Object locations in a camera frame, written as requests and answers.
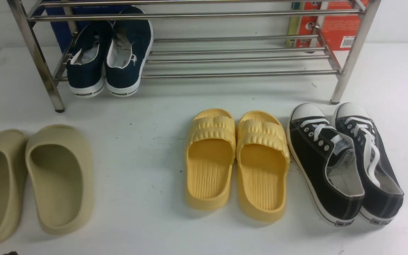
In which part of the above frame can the black canvas sneaker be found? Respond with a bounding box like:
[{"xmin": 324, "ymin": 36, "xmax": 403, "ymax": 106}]
[
  {"xmin": 287, "ymin": 103, "xmax": 365, "ymax": 227},
  {"xmin": 333, "ymin": 103, "xmax": 404, "ymax": 226}
]

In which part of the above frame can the right navy canvas shoe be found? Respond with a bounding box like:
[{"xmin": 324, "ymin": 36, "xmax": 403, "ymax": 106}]
[{"xmin": 104, "ymin": 19, "xmax": 154, "ymax": 97}]

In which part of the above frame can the navy canvas shoe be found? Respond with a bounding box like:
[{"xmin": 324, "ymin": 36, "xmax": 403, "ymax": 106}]
[
  {"xmin": 104, "ymin": 19, "xmax": 154, "ymax": 97},
  {"xmin": 66, "ymin": 21, "xmax": 112, "ymax": 98}
]

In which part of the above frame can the left navy canvas shoe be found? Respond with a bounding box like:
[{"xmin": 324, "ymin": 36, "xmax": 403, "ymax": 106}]
[{"xmin": 66, "ymin": 21, "xmax": 112, "ymax": 98}]

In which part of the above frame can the stainless steel shoe rack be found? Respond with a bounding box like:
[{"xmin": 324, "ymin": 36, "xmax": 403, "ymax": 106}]
[{"xmin": 7, "ymin": 0, "xmax": 381, "ymax": 113}]

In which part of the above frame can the blue box behind rack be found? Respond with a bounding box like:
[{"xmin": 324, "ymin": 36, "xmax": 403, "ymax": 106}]
[{"xmin": 45, "ymin": 5, "xmax": 129, "ymax": 53}]

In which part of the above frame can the left yellow rubber slipper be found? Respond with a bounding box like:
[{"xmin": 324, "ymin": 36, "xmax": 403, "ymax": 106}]
[{"xmin": 185, "ymin": 108, "xmax": 236, "ymax": 210}]

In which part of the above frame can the yellow rubber slipper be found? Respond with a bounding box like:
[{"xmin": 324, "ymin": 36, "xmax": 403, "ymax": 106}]
[
  {"xmin": 185, "ymin": 108, "xmax": 236, "ymax": 210},
  {"xmin": 236, "ymin": 111, "xmax": 290, "ymax": 223}
]

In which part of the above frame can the right yellow rubber slipper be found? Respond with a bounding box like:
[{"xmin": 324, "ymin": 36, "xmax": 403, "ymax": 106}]
[{"xmin": 236, "ymin": 111, "xmax": 290, "ymax": 223}]

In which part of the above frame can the red cardboard box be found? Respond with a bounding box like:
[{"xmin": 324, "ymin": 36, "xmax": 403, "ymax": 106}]
[{"xmin": 288, "ymin": 0, "xmax": 361, "ymax": 51}]

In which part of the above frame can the right beige foam slide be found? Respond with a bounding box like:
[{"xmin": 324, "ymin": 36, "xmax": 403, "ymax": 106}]
[{"xmin": 25, "ymin": 124, "xmax": 94, "ymax": 235}]

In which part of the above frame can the beige foam slide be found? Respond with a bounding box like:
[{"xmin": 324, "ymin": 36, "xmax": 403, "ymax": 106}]
[
  {"xmin": 0, "ymin": 129, "xmax": 28, "ymax": 242},
  {"xmin": 25, "ymin": 124, "xmax": 94, "ymax": 235}
]

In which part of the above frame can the left beige foam slide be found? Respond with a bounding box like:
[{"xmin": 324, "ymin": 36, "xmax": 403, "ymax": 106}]
[{"xmin": 0, "ymin": 129, "xmax": 28, "ymax": 242}]

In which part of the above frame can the dark object bottom edge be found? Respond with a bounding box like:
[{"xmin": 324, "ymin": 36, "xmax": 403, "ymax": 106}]
[{"xmin": 4, "ymin": 251, "xmax": 18, "ymax": 255}]

